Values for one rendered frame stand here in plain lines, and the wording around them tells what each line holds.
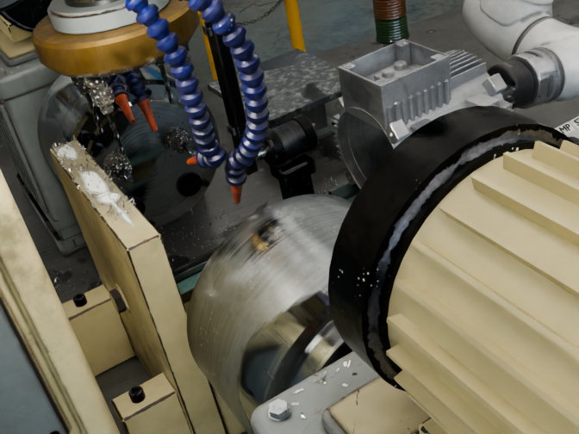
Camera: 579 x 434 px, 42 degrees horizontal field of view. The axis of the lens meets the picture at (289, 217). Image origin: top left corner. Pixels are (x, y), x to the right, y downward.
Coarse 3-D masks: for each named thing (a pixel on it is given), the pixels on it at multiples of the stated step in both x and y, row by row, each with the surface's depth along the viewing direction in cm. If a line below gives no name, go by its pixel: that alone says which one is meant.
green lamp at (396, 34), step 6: (402, 18) 137; (378, 24) 138; (384, 24) 137; (390, 24) 136; (396, 24) 136; (402, 24) 137; (378, 30) 138; (384, 30) 138; (390, 30) 137; (396, 30) 137; (402, 30) 138; (378, 36) 139; (384, 36) 138; (390, 36) 138; (396, 36) 138; (402, 36) 138
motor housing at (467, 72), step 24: (456, 72) 107; (480, 72) 109; (456, 96) 107; (336, 120) 114; (360, 120) 115; (408, 120) 103; (432, 120) 104; (360, 144) 117; (384, 144) 119; (360, 168) 117
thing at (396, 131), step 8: (488, 80) 107; (496, 80) 107; (488, 88) 108; (496, 88) 106; (504, 88) 107; (336, 104) 111; (400, 120) 101; (392, 128) 100; (400, 128) 101; (392, 136) 101; (400, 136) 100; (352, 184) 118
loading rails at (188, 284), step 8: (344, 184) 120; (336, 192) 119; (344, 192) 119; (352, 192) 119; (352, 200) 118; (192, 264) 110; (200, 264) 110; (176, 272) 109; (184, 272) 109; (192, 272) 109; (200, 272) 110; (176, 280) 108; (184, 280) 109; (192, 280) 108; (184, 288) 107; (192, 288) 107; (184, 296) 106; (184, 304) 107
